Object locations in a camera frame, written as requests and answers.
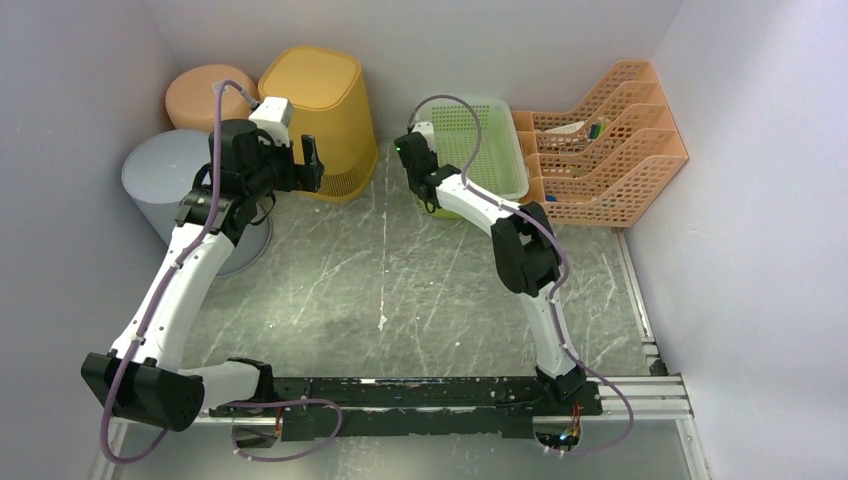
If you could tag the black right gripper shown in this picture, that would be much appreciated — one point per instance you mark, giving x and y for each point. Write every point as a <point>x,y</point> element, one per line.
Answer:
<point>409,176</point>

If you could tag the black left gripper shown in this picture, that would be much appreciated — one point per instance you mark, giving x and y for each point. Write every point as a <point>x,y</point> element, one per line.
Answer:
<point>305,177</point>

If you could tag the green tray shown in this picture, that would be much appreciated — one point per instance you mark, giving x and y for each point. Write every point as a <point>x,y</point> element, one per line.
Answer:
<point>438,213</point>

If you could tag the white perforated basket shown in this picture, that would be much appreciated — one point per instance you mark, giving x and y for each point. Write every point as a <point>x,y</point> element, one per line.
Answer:
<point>488,133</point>

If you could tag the yellow slatted waste basket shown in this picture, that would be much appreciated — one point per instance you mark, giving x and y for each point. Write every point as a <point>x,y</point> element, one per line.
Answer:
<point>328,91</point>

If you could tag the large orange plastic bucket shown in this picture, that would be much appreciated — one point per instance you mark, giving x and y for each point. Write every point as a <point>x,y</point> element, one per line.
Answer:
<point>190,98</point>

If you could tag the grey plastic bin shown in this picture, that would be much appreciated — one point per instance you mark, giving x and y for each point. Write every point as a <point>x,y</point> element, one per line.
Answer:
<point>160,172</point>

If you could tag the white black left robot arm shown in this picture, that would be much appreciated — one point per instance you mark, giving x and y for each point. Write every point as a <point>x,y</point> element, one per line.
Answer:
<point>140,377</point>

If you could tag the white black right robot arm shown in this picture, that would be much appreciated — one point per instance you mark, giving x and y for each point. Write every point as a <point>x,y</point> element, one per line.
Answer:
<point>528,260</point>

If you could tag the peach plastic file organizer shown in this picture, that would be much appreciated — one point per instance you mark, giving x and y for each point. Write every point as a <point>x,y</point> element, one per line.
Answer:
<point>605,161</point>

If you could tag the black base bar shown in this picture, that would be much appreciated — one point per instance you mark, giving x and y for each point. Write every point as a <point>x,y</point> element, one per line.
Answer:
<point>382,407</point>

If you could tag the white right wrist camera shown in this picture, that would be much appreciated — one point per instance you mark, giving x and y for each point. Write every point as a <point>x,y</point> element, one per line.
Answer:
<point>427,130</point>

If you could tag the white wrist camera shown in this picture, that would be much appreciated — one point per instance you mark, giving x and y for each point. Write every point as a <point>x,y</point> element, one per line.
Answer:
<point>427,130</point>
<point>274,115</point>

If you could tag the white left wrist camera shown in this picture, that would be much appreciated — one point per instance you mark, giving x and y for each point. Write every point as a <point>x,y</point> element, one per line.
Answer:
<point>274,115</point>

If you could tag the aluminium rail frame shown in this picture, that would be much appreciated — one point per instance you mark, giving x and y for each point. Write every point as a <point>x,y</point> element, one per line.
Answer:
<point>657,396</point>

